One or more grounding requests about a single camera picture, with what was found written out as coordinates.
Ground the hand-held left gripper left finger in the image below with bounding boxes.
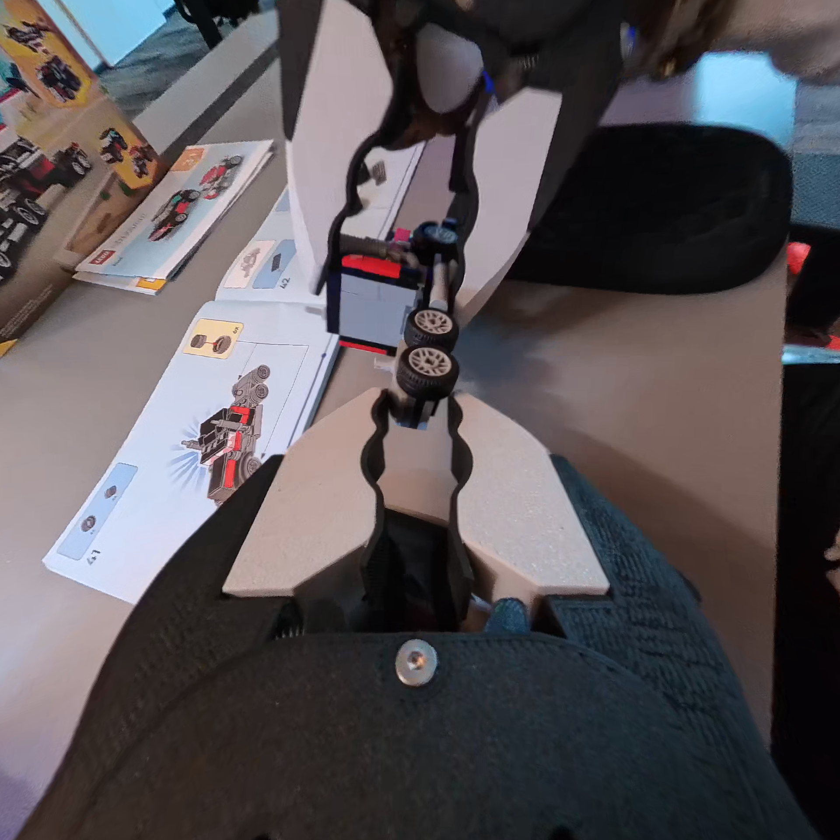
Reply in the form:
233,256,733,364
224,392,395,631

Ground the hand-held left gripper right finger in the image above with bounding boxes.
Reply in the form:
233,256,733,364
447,392,611,631

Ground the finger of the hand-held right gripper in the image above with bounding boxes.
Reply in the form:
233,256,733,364
447,79,573,324
283,0,410,305

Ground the small lego wheel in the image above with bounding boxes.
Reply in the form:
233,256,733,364
401,346,460,395
410,305,458,342

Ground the red black lego vehicle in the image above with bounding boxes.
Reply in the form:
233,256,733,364
319,221,469,434

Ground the open lego instruction booklet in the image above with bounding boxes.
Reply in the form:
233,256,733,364
44,138,427,605

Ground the closed lego instruction booklet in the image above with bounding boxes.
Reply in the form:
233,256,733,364
74,140,277,295

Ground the lego set box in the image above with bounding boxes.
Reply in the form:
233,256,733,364
0,0,168,358

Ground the person's right hand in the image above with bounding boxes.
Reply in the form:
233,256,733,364
628,0,742,80

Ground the black quilted pad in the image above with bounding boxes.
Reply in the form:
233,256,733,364
510,124,795,298

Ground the orange plastic object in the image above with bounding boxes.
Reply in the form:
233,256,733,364
784,332,840,358

